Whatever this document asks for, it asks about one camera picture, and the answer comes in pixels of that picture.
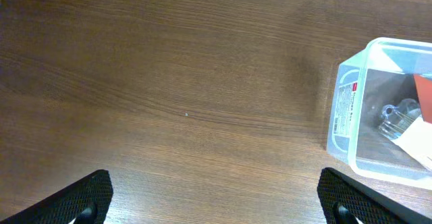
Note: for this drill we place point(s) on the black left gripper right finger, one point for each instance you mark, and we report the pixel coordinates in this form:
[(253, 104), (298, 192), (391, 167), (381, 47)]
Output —
[(345, 200)]

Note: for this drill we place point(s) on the orange scraper with wooden handle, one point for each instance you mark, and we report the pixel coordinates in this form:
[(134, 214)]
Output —
[(424, 92)]

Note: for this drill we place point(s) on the clear box of coloured bits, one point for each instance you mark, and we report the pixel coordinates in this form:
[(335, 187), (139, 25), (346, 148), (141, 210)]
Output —
[(404, 126)]

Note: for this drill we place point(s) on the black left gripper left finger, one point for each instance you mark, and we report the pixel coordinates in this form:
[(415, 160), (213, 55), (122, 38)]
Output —
[(84, 201)]

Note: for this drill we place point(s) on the clear plastic container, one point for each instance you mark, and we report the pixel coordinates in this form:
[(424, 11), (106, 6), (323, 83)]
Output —
[(380, 74)]

